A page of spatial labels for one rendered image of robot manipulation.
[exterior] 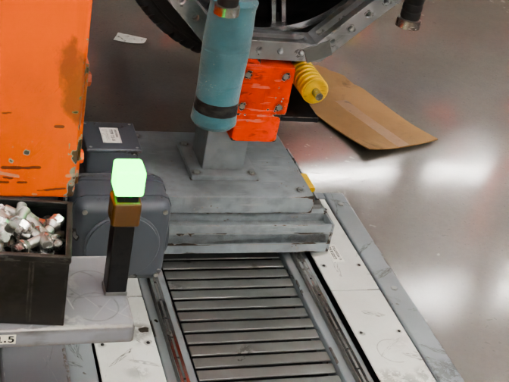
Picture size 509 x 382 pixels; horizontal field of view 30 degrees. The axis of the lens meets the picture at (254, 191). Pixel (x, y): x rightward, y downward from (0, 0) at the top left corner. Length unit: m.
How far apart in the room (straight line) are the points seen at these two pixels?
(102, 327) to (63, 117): 0.31
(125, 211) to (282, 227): 0.90
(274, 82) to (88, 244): 0.52
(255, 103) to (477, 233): 0.97
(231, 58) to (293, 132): 1.24
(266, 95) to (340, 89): 1.39
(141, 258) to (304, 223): 0.59
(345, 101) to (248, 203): 1.16
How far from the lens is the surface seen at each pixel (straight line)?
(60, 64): 1.36
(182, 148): 2.25
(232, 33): 1.72
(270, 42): 1.90
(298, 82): 2.01
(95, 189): 1.72
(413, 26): 1.73
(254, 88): 1.92
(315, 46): 1.93
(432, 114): 3.33
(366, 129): 3.07
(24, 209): 1.34
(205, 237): 2.12
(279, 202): 2.16
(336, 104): 3.19
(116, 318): 1.36
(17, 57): 1.35
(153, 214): 1.71
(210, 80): 1.77
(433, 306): 2.34
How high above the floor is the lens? 1.30
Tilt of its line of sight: 30 degrees down
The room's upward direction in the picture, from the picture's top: 12 degrees clockwise
